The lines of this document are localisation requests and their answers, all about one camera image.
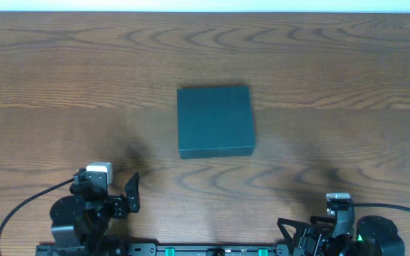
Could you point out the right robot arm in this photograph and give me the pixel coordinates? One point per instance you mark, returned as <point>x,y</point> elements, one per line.
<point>374,236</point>

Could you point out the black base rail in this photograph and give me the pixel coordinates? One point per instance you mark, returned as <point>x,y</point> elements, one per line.
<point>150,249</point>

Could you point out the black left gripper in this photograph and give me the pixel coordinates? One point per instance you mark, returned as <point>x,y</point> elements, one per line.
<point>120,206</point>

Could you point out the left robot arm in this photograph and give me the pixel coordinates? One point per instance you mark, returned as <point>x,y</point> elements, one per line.
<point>81,220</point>

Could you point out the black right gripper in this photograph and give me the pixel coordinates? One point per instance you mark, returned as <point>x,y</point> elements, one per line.
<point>306,232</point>

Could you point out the black gift box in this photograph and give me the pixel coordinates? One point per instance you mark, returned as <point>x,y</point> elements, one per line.
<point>215,122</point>

